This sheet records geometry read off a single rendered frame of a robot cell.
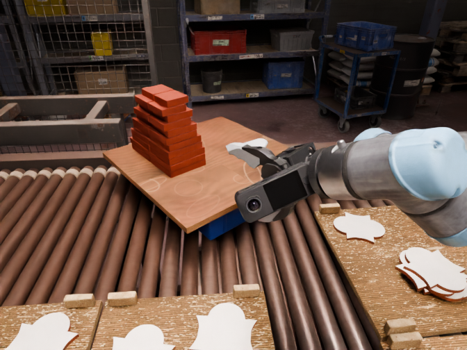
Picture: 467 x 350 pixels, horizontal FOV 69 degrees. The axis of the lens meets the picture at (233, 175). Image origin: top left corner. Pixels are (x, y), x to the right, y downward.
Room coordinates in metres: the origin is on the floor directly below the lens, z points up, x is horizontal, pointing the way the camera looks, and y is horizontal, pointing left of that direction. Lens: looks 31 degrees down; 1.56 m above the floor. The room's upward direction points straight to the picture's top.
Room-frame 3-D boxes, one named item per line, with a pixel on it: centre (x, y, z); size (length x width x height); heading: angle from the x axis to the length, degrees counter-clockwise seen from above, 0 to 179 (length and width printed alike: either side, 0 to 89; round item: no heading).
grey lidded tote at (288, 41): (4.78, -0.76, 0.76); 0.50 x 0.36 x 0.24; 108
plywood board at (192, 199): (0.96, 0.08, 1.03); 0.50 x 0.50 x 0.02; 40
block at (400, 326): (0.42, -0.33, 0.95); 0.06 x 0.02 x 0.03; 97
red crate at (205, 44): (4.61, 0.20, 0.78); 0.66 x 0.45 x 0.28; 102
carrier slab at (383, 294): (0.63, -0.44, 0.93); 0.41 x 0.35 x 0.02; 7
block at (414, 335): (0.39, -0.33, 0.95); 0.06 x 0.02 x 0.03; 95
